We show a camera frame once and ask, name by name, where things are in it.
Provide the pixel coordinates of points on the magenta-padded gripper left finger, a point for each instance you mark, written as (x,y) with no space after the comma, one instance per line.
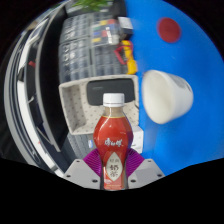
(80,171)

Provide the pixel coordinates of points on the dark grey upright carton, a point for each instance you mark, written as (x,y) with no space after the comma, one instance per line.
(81,146)

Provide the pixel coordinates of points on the flat black case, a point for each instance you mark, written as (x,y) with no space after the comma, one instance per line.
(119,8)

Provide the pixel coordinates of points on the white ceramic cup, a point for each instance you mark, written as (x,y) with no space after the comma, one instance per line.
(166,96)

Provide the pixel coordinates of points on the black zip case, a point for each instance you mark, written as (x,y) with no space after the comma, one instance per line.
(110,88)

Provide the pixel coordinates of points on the black box with white label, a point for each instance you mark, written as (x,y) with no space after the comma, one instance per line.
(126,26)

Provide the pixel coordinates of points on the flat round red coaster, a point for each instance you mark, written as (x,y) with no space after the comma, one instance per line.
(169,30)

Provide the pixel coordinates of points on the clear organizer with coloured parts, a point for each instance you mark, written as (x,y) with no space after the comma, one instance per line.
(105,31)

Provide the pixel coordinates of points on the green potted plant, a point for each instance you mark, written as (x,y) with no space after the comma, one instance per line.
(91,5)

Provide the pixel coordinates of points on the beige perforated open box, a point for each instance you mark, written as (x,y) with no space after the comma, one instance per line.
(81,113)

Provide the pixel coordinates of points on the dark grey overhead shelf unit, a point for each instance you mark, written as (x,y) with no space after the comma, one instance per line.
(46,93)

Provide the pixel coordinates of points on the red drink bottle white cap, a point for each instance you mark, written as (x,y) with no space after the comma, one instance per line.
(113,133)

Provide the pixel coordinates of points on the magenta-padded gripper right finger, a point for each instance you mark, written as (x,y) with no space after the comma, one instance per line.
(146,171)

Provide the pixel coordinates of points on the grey parts drawer cabinet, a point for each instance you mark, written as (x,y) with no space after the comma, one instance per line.
(83,63)
(75,30)

